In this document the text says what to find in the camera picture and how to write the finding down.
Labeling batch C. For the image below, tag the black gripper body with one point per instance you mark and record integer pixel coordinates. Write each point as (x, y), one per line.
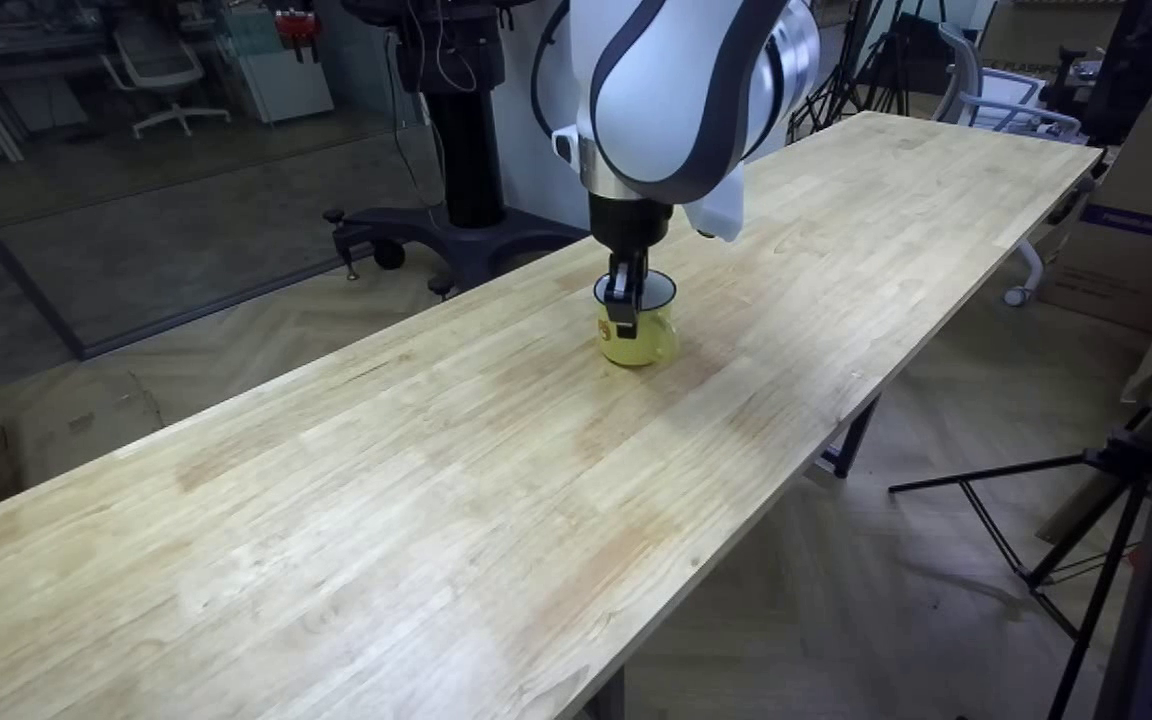
(629, 225)

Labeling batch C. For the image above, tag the yellow mug white inside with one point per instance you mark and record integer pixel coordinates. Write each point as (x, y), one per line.
(638, 346)

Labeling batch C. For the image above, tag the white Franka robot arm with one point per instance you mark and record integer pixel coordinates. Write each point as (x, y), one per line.
(678, 85)

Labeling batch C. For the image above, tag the black table leg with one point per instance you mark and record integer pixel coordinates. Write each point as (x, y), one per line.
(849, 441)

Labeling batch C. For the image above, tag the white cabinet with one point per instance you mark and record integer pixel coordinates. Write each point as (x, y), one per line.
(278, 66)

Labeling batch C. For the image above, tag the white office chair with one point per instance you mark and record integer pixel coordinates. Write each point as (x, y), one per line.
(161, 66)

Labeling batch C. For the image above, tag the black tripod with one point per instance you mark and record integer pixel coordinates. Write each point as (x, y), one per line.
(1081, 521)

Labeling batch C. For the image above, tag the large cardboard box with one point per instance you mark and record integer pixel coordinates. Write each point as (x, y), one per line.
(1143, 202)

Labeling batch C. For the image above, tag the black pedestal stand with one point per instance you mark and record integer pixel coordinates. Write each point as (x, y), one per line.
(461, 146)

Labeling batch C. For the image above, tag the white metal frame chair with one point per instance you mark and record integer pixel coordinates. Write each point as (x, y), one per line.
(1008, 123)

